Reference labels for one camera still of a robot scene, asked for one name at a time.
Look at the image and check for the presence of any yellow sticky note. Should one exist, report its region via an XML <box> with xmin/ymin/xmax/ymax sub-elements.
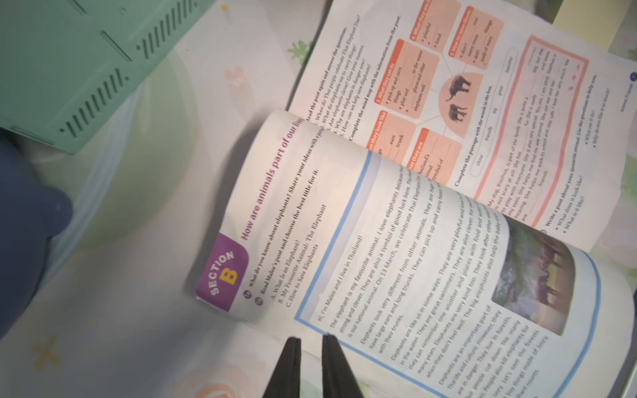
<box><xmin>553</xmin><ymin>0</ymin><xmax>632</xmax><ymax>41</ymax></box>

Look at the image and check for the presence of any purple trash bin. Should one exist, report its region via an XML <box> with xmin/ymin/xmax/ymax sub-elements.
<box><xmin>1</xmin><ymin>135</ymin><xmax>73</xmax><ymax>336</ymax></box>

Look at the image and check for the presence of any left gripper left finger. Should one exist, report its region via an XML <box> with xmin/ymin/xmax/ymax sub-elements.
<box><xmin>263</xmin><ymin>337</ymin><xmax>302</xmax><ymax>398</ymax></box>

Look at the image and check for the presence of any green file organizer rack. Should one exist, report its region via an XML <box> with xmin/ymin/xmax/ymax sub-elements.
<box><xmin>1</xmin><ymin>0</ymin><xmax>211</xmax><ymax>154</ymax></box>

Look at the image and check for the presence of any English textbook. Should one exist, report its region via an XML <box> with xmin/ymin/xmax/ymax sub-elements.
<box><xmin>196</xmin><ymin>1</ymin><xmax>636</xmax><ymax>397</ymax></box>

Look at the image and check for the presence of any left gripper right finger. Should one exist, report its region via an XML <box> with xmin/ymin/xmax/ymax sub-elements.
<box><xmin>321</xmin><ymin>334</ymin><xmax>363</xmax><ymax>398</ymax></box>

